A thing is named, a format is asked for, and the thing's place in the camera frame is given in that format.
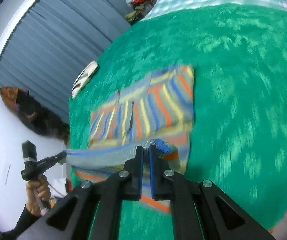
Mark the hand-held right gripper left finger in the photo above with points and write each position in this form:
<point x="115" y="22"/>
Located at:
<point x="136" y="175"/>

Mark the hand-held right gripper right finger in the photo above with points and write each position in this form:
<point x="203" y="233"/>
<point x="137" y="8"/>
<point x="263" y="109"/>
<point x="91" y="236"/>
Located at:
<point x="156" y="177"/>

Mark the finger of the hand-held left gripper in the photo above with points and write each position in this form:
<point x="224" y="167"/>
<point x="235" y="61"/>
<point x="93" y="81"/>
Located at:
<point x="61" y="158"/>

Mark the striped knit shirt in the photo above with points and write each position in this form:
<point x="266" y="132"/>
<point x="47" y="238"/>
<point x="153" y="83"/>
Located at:
<point x="158" y="100"/>

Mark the person's left forearm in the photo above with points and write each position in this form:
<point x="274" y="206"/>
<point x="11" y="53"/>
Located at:
<point x="24" y="222"/>

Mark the hanging dark clothes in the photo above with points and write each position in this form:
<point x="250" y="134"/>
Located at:
<point x="38" y="115"/>

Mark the person's left hand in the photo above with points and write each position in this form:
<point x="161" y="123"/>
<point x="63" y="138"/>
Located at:
<point x="33" y="200"/>

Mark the small patterned pillow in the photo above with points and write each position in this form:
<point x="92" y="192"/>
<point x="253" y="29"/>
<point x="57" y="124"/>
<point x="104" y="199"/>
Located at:
<point x="86" y="77"/>

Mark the green bedspread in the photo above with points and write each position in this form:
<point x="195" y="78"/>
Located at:
<point x="233" y="105"/>

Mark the blue-grey curtain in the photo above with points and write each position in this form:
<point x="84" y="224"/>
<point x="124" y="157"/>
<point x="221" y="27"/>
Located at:
<point x="58" y="42"/>

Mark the olive cloth pile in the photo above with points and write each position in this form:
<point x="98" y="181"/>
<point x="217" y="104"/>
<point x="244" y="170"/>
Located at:
<point x="133" y="17"/>

